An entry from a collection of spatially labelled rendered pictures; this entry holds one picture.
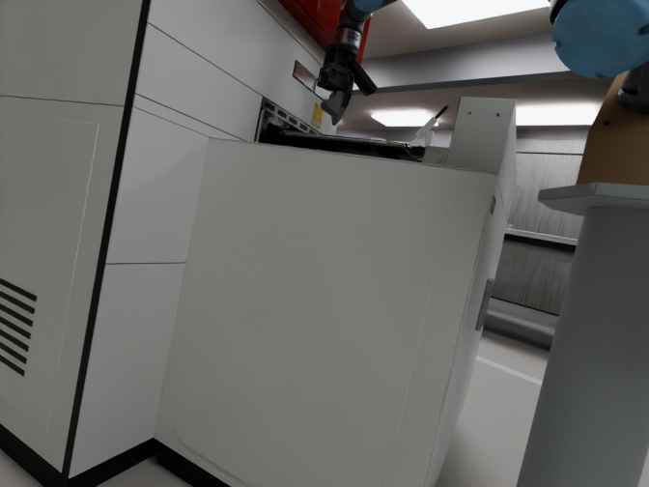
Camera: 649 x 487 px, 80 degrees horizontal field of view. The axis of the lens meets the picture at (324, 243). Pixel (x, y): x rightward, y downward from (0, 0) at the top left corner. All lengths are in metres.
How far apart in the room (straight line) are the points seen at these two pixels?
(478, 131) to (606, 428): 0.52
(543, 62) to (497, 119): 4.18
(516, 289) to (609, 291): 4.82
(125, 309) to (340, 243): 0.47
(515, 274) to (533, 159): 1.48
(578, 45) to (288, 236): 0.56
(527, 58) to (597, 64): 4.37
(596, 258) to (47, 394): 1.07
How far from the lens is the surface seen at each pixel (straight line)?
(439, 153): 0.97
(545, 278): 5.47
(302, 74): 1.28
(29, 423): 1.12
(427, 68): 5.52
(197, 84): 0.95
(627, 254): 0.75
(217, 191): 0.93
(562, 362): 0.78
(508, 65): 5.07
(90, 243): 0.89
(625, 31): 0.64
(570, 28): 0.67
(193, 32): 0.96
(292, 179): 0.81
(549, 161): 5.67
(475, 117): 0.79
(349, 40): 1.22
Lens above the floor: 0.69
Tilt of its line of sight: 4 degrees down
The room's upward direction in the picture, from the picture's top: 12 degrees clockwise
